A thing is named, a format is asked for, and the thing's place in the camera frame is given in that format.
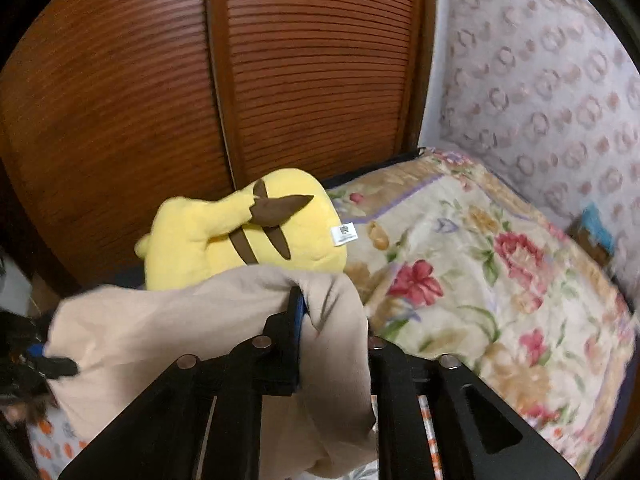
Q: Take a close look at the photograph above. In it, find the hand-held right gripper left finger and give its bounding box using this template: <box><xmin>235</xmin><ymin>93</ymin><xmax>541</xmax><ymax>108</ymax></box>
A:
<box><xmin>57</xmin><ymin>285</ymin><xmax>306</xmax><ymax>480</ymax></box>

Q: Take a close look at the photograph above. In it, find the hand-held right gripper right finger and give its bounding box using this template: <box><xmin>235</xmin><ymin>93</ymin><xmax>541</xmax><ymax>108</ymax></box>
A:
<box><xmin>367</xmin><ymin>336</ymin><xmax>581</xmax><ymax>480</ymax></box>

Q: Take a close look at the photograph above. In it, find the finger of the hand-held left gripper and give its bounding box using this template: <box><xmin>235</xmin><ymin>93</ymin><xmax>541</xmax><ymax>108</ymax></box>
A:
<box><xmin>27</xmin><ymin>342</ymin><xmax>81</xmax><ymax>380</ymax></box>

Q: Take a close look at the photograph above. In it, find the orange fruit print sheet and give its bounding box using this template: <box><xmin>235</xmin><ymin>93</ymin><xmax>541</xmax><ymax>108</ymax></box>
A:
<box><xmin>27</xmin><ymin>395</ymin><xmax>446</xmax><ymax>480</ymax></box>

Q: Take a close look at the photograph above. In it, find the floral blanket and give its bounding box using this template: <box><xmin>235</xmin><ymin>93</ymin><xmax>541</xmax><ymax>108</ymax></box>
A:
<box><xmin>325</xmin><ymin>149</ymin><xmax>638</xmax><ymax>466</ymax></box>

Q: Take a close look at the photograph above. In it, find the yellow plush toy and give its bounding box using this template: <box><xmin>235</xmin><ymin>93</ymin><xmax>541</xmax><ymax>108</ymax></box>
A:
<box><xmin>135</xmin><ymin>169</ymin><xmax>357</xmax><ymax>292</ymax></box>

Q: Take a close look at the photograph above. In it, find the brown box with blue items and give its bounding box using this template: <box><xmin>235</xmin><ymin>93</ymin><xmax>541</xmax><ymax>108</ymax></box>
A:
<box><xmin>570</xmin><ymin>202</ymin><xmax>618</xmax><ymax>256</ymax></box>

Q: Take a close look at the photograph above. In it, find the circle patterned wall curtain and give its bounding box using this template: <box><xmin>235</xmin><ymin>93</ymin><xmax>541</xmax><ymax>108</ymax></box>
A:
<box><xmin>437</xmin><ymin>0</ymin><xmax>640</xmax><ymax>281</ymax></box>

